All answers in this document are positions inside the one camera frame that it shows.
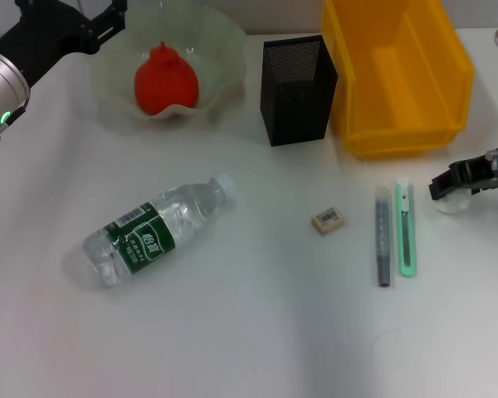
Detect yellow plastic bin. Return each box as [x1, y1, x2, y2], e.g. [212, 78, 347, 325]
[320, 0, 476, 161]

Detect mint green utility knife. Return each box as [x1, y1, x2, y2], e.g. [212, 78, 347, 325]
[395, 177, 418, 279]

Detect red-orange toy orange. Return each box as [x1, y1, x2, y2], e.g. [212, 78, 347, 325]
[134, 40, 201, 118]

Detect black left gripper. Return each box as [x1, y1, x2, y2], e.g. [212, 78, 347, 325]
[0, 0, 128, 90]

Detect pale green wavy fruit bowl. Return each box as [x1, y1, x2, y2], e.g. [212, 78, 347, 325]
[88, 0, 249, 130]

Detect clear green-label water bottle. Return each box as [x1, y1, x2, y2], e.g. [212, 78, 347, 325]
[81, 171, 237, 290]

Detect white paper ball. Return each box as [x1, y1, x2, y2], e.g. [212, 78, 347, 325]
[431, 193, 472, 215]

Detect black mesh pen holder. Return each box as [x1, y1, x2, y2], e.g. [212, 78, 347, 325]
[259, 34, 339, 148]

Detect beige eraser with barcode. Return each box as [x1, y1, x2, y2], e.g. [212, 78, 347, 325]
[310, 206, 347, 237]

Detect grey pen in clear sleeve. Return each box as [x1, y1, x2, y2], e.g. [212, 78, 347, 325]
[373, 184, 395, 289]

